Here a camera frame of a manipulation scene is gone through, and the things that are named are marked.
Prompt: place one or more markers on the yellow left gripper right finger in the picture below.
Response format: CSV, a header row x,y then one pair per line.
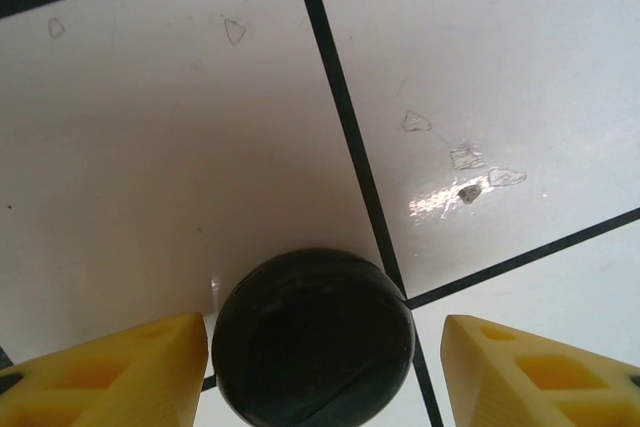
x,y
540,387

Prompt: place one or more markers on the black round charging case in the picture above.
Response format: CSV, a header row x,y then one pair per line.
x,y
310,342

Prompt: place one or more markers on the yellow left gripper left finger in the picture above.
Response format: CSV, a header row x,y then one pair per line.
x,y
100,387

